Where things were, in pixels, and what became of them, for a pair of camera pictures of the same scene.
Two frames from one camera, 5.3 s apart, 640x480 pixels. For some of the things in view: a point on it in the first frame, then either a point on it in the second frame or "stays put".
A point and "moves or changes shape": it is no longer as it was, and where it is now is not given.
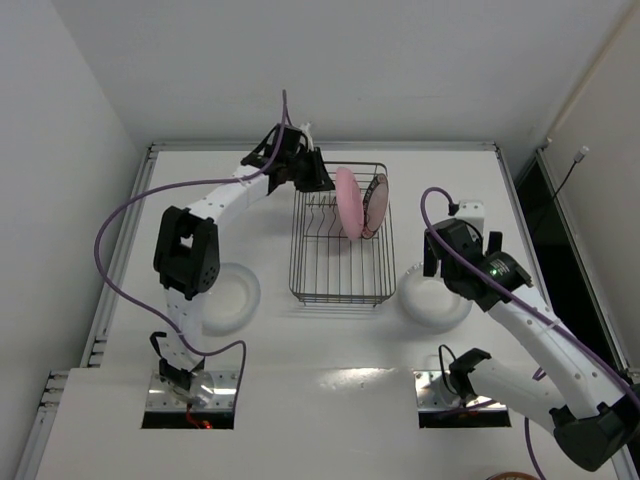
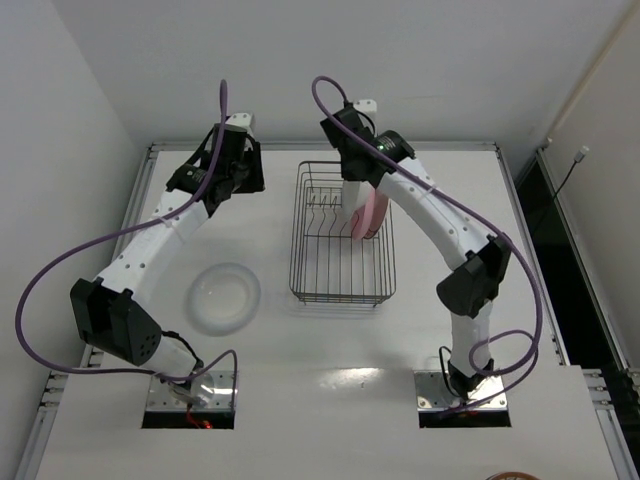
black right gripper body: x=451 y=261 → x=353 y=168
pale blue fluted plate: x=429 y=303 → x=355 y=195
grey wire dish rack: x=326 y=267 stays put
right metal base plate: x=432 y=397 stays put
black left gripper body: x=310 y=170 → x=251 y=170
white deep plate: x=232 y=302 stays put
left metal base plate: x=209 y=390 stays put
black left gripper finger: x=309 y=171 → x=254 y=178
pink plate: x=350 y=202 moves or changes shape
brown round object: x=513 y=475 stays put
